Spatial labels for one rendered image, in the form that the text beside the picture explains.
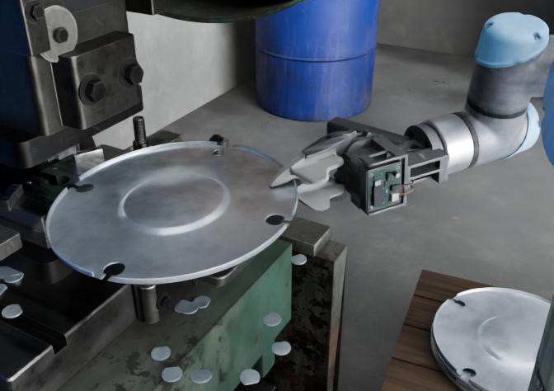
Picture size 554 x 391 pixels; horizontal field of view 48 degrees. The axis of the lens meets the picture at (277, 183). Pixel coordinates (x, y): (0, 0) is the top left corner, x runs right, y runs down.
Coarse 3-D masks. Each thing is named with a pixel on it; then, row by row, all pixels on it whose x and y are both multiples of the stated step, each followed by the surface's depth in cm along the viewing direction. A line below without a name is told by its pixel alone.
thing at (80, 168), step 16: (64, 160) 85; (96, 160) 85; (32, 176) 81; (48, 176) 82; (64, 176) 81; (0, 192) 77; (32, 192) 77; (48, 192) 77; (16, 208) 74; (32, 208) 74; (48, 208) 74; (0, 224) 78; (16, 224) 76; (32, 224) 74; (32, 240) 75
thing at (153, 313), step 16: (272, 224) 71; (112, 272) 74; (224, 272) 63; (144, 288) 73; (160, 288) 74; (176, 288) 78; (192, 288) 81; (144, 304) 74; (160, 304) 75; (144, 320) 75
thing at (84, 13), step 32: (64, 0) 63; (96, 0) 67; (64, 32) 62; (96, 32) 68; (128, 32) 73; (0, 64) 64; (32, 64) 62; (64, 64) 63; (96, 64) 65; (128, 64) 69; (0, 96) 66; (32, 96) 64; (64, 96) 65; (96, 96) 65; (128, 96) 71; (32, 128) 66; (64, 128) 68
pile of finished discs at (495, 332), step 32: (480, 288) 123; (448, 320) 116; (480, 320) 116; (512, 320) 115; (544, 320) 116; (448, 352) 109; (480, 352) 109; (512, 352) 108; (480, 384) 102; (512, 384) 102
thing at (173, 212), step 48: (192, 144) 85; (96, 192) 76; (144, 192) 74; (192, 192) 73; (240, 192) 74; (288, 192) 73; (48, 240) 67; (96, 240) 67; (144, 240) 67; (192, 240) 66; (240, 240) 65
